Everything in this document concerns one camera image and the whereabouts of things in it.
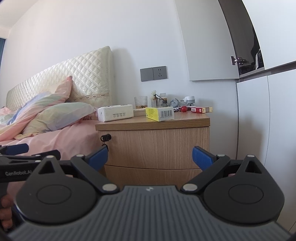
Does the yellow medicine box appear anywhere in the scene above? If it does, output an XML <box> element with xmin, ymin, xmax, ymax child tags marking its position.
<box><xmin>145</xmin><ymin>106</ymin><xmax>174</xmax><ymax>122</ymax></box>

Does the black drawer key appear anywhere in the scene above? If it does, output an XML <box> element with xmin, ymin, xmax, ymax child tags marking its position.
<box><xmin>100</xmin><ymin>133</ymin><xmax>112</xmax><ymax>149</ymax></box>

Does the person's left hand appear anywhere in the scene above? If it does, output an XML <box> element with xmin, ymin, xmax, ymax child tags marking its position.
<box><xmin>0</xmin><ymin>194</ymin><xmax>14</xmax><ymax>231</ymax></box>

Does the pink bed sheet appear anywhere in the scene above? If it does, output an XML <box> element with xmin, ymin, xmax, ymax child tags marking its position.
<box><xmin>1</xmin><ymin>111</ymin><xmax>100</xmax><ymax>159</ymax></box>

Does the wooden bedside cabinet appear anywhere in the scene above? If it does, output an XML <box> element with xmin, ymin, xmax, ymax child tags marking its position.
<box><xmin>95</xmin><ymin>112</ymin><xmax>210</xmax><ymax>187</ymax></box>

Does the red cigarette box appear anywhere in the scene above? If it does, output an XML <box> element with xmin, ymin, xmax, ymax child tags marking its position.
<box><xmin>191</xmin><ymin>106</ymin><xmax>213</xmax><ymax>113</ymax></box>

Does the red ball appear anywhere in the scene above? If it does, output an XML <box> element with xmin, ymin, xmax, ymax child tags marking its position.
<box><xmin>181</xmin><ymin>106</ymin><xmax>187</xmax><ymax>113</ymax></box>

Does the pastel front pillow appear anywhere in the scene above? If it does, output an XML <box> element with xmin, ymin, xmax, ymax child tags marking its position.
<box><xmin>22</xmin><ymin>102</ymin><xmax>96</xmax><ymax>135</ymax></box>

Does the white charger plug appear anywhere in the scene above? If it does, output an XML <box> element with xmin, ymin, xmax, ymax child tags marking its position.
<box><xmin>183</xmin><ymin>96</ymin><xmax>195</xmax><ymax>105</ymax></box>

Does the grey small figurine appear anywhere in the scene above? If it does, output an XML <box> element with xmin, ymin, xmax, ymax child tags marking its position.
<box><xmin>170</xmin><ymin>98</ymin><xmax>180</xmax><ymax>108</ymax></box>

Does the clear drinking glass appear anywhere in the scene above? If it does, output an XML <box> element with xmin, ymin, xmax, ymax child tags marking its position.
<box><xmin>134</xmin><ymin>96</ymin><xmax>148</xmax><ymax>109</ymax></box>

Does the pastel striped pillow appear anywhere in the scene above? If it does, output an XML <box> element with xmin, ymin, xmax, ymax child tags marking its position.
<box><xmin>1</xmin><ymin>76</ymin><xmax>72</xmax><ymax>141</ymax></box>

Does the small reed diffuser bottle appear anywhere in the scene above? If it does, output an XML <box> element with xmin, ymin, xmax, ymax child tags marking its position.
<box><xmin>150</xmin><ymin>90</ymin><xmax>159</xmax><ymax>108</ymax></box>

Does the cream quilted headboard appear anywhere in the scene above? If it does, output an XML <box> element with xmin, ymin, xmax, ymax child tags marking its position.
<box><xmin>6</xmin><ymin>46</ymin><xmax>116</xmax><ymax>110</ymax></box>

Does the metal door hinge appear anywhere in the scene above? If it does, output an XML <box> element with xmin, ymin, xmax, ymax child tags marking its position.
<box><xmin>231</xmin><ymin>56</ymin><xmax>247</xmax><ymax>65</ymax></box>

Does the blue curtain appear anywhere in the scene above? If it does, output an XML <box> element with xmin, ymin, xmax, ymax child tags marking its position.
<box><xmin>0</xmin><ymin>38</ymin><xmax>6</xmax><ymax>65</ymax></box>

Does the white wardrobe door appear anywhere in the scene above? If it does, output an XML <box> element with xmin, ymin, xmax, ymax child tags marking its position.
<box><xmin>175</xmin><ymin>0</ymin><xmax>239</xmax><ymax>81</ymax></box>

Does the grey wall socket panel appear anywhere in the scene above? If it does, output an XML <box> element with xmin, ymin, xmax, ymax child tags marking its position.
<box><xmin>140</xmin><ymin>66</ymin><xmax>168</xmax><ymax>82</ymax></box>

